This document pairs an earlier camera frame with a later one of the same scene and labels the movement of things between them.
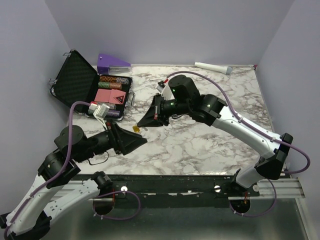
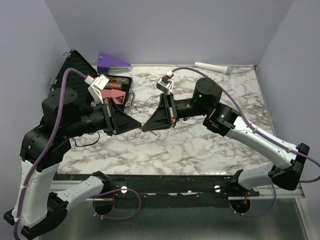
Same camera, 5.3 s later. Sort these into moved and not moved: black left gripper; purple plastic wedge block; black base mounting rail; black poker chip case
Moved: black left gripper
Not moved: black poker chip case; purple plastic wedge block; black base mounting rail
